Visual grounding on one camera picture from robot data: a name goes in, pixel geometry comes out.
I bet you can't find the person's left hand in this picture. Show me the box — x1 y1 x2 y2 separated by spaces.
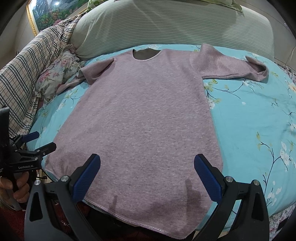
0 171 31 207

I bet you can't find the turquoise floral bed sheet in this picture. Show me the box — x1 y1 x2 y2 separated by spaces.
28 45 295 228

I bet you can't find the green striped pillow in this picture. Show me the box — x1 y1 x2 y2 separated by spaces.
70 1 274 59

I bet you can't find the gold framed landscape painting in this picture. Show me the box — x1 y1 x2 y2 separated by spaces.
26 0 88 36

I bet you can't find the beige plaid blanket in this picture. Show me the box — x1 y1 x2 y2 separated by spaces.
1 14 83 138

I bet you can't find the mauve knit sweater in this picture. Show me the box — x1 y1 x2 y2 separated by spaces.
45 44 268 239

